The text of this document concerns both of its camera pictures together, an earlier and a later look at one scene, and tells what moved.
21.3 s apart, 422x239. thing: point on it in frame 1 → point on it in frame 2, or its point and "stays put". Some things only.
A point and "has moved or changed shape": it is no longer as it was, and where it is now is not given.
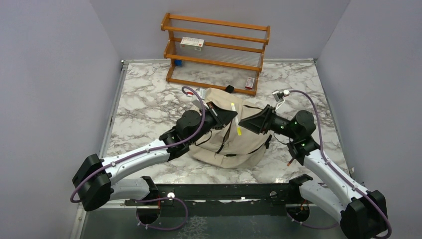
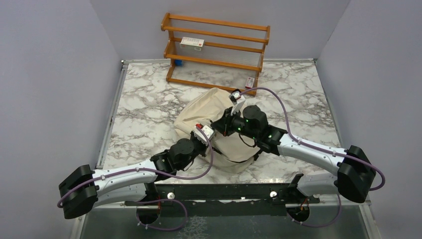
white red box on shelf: (192, 44) stays put
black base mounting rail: (221, 200) stays put
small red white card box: (249, 82) stays put
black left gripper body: (214, 121) → (199, 149)
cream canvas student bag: (223, 148) has moved or changed shape
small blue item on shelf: (178, 62) stays put
